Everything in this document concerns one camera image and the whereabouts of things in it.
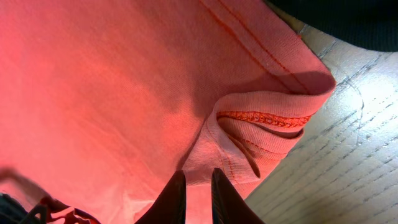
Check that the red t-shirt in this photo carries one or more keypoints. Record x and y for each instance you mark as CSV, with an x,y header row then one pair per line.
x,y
102,101

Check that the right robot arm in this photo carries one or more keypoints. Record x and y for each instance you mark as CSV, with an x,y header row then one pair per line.
x,y
47,210

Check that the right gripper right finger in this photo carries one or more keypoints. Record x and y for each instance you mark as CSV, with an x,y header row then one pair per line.
x,y
226,203

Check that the black garment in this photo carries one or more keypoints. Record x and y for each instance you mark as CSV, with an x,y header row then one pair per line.
x,y
369,24

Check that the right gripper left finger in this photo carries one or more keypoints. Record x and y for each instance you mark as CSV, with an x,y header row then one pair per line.
x,y
170,205

